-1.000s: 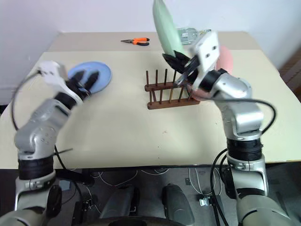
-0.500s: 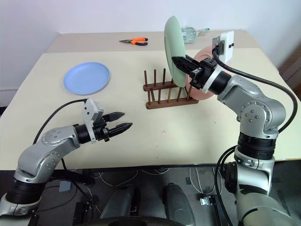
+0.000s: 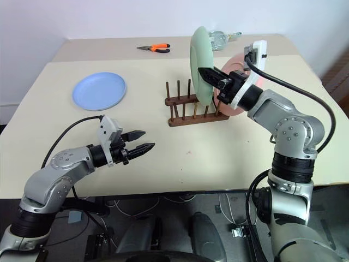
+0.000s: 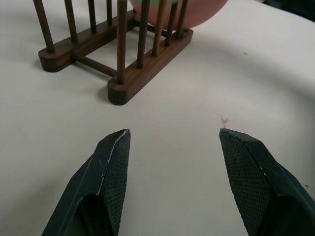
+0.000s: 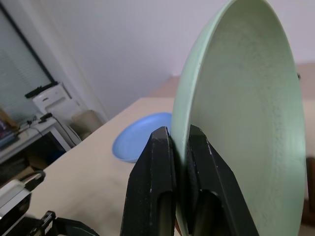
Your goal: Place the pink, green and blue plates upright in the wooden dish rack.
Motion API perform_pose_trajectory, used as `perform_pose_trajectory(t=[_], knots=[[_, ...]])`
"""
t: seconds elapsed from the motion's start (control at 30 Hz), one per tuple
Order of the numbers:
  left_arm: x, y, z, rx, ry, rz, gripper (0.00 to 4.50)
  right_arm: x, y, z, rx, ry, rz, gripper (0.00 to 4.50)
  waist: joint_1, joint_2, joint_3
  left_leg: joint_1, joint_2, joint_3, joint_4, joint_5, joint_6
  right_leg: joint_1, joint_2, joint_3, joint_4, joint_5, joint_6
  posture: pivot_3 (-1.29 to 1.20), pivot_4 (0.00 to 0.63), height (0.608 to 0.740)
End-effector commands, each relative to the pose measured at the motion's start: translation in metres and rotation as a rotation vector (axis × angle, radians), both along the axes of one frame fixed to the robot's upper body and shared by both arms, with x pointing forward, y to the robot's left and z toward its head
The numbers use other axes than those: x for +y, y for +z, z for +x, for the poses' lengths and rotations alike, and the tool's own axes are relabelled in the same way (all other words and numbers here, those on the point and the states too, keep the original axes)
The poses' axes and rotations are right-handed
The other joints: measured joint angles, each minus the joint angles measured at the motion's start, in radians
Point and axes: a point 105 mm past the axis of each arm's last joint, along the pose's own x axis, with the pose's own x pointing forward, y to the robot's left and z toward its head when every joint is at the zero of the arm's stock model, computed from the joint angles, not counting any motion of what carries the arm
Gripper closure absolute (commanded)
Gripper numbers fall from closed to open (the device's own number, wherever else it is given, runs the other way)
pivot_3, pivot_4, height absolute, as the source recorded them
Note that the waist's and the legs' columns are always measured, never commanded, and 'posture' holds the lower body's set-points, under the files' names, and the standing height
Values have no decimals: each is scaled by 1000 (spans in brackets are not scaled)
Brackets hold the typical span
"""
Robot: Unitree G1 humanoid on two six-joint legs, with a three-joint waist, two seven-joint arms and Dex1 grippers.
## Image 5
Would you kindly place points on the beige waste bin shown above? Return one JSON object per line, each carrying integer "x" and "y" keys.
{"x": 87, "y": 121}

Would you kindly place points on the white desk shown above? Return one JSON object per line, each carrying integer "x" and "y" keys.
{"x": 37, "y": 137}

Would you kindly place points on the black framed window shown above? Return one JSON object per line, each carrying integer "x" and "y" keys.
{"x": 17, "y": 54}

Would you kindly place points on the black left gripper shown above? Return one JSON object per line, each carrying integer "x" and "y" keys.
{"x": 70, "y": 227}

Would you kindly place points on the blue plate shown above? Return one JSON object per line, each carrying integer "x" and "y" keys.
{"x": 137, "y": 140}

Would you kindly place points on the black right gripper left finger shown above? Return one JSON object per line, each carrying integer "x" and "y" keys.
{"x": 147, "y": 186}

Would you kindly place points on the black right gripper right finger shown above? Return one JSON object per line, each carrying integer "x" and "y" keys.
{"x": 216, "y": 196}

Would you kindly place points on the stack of books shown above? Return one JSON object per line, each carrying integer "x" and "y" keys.
{"x": 6, "y": 136}

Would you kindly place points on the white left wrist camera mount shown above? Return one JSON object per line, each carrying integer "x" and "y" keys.
{"x": 12, "y": 196}

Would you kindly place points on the green plate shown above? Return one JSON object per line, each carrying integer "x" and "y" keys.
{"x": 246, "y": 110}

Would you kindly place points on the white printer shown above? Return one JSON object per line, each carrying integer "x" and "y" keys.
{"x": 53, "y": 100}

